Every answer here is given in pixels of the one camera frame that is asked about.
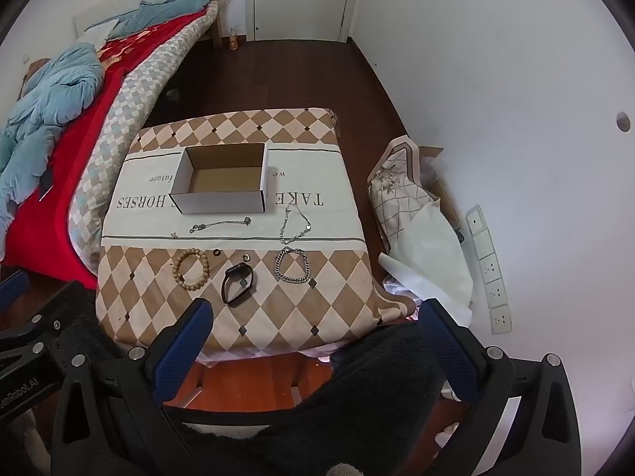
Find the wooden table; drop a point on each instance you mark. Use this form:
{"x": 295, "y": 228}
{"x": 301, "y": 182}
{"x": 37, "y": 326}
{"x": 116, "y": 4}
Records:
{"x": 296, "y": 394}

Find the light blue quilt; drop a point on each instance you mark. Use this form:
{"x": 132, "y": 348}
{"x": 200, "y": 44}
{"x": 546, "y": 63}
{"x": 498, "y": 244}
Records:
{"x": 54, "y": 94}

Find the checkered printed tablecloth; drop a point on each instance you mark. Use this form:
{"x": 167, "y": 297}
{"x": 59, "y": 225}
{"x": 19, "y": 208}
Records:
{"x": 297, "y": 322}

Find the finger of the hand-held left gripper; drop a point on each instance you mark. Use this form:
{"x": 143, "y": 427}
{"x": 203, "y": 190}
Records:
{"x": 59, "y": 307}
{"x": 14, "y": 285}

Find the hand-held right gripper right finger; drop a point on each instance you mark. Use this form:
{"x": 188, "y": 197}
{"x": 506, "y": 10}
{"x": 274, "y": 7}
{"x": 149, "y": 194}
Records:
{"x": 447, "y": 352}

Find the white power strip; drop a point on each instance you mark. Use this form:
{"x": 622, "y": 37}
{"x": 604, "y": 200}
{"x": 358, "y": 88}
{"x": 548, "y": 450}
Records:
{"x": 488, "y": 267}

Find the dark phone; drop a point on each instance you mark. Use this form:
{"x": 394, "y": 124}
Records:
{"x": 47, "y": 187}

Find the round wall hole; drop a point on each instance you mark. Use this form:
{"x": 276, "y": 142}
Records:
{"x": 623, "y": 121}

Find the teal blanket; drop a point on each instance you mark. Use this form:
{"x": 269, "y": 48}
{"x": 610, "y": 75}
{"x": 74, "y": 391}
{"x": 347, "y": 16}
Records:
{"x": 163, "y": 12}

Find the floral cloth bag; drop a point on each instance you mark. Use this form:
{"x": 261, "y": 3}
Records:
{"x": 402, "y": 188}

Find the dark fuzzy clothing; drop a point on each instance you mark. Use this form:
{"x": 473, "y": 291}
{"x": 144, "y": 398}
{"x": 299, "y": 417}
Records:
{"x": 372, "y": 396}

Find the orange drink bottle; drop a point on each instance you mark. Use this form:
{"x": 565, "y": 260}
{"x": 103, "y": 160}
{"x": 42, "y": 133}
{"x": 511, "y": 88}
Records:
{"x": 233, "y": 40}

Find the white pillow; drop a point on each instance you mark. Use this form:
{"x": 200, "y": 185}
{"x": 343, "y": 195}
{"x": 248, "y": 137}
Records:
{"x": 96, "y": 32}

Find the white cardboard box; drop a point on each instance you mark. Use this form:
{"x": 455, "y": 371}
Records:
{"x": 218, "y": 203}

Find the bed with red blanket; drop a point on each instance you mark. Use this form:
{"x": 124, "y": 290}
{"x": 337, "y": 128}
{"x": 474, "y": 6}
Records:
{"x": 84, "y": 158}

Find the black watch band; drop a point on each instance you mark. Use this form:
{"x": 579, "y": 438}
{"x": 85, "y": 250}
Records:
{"x": 237, "y": 268}

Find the checkered quilt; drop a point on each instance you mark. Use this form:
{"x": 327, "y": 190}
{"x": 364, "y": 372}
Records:
{"x": 134, "y": 104}

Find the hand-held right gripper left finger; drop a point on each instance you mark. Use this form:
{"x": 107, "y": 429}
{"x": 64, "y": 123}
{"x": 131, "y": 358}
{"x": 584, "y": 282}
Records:
{"x": 182, "y": 352}

